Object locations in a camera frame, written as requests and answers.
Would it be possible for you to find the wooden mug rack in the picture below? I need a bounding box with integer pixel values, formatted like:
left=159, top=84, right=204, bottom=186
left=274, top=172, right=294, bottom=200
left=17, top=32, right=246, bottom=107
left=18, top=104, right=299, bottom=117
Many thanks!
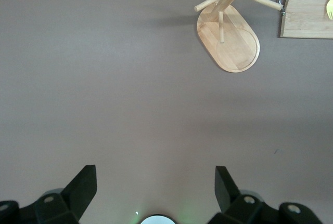
left=190, top=0, right=285, bottom=73

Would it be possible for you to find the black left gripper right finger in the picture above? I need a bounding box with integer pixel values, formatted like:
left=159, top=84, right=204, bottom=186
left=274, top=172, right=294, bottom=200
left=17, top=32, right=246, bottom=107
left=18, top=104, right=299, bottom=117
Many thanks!
left=214, top=166, right=322, bottom=224

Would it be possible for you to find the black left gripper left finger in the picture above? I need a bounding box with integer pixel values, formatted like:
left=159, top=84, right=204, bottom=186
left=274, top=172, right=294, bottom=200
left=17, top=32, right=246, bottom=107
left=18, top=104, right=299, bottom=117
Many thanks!
left=0, top=165, right=97, bottom=224

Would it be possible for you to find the bamboo cutting board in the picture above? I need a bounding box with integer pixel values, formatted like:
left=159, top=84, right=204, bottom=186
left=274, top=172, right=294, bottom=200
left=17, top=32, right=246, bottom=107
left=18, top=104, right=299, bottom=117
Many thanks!
left=277, top=0, right=333, bottom=39

